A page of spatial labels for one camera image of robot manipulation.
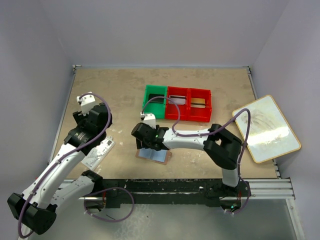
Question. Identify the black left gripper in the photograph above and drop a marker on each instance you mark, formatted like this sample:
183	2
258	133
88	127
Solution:
80	118

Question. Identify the pink leather card holder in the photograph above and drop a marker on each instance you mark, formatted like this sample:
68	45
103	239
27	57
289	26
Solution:
160	157

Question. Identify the silver magnetic stripe cards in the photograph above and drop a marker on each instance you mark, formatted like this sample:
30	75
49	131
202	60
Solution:
178	99

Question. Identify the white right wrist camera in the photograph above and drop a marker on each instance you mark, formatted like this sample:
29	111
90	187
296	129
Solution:
148	119

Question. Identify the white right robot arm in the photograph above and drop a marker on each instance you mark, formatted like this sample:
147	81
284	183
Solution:
223	147

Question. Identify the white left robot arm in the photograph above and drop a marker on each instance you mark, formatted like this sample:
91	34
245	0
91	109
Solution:
33	208

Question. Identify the black VIP cards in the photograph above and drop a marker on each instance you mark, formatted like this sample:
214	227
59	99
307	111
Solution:
156	98

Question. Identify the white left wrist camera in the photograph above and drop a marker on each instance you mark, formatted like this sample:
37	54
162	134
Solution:
86	103

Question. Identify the gold magnetic stripe cards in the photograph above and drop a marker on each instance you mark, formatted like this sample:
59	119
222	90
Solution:
198	103

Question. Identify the red plastic bin middle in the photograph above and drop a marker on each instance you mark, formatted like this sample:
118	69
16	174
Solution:
171	112

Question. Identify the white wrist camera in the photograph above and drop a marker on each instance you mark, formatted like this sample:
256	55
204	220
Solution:
86	103
148	119

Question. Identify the red plastic bin right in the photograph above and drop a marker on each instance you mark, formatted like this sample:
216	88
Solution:
197	114

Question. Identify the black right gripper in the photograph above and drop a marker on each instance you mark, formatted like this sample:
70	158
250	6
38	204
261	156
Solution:
141	144

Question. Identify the red plastic bin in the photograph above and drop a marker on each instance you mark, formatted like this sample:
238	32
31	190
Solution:
171	112
197	114

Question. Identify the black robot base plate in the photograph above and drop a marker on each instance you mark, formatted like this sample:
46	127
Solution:
201	191

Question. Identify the green plastic bin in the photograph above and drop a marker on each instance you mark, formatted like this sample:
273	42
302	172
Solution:
157	106

